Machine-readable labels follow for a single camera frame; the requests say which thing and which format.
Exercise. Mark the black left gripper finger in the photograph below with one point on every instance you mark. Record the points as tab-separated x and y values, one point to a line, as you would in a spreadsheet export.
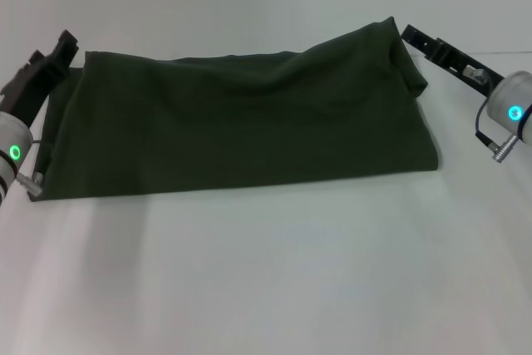
64	49

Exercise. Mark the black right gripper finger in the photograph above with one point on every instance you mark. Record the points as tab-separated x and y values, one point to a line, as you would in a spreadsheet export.
419	39

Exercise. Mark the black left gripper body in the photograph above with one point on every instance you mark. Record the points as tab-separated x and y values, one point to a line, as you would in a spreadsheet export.
29	85

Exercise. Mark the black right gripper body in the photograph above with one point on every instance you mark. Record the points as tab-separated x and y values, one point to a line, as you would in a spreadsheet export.
467	68

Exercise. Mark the dark green FREE t-shirt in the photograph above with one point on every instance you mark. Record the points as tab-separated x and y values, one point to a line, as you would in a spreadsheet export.
232	122

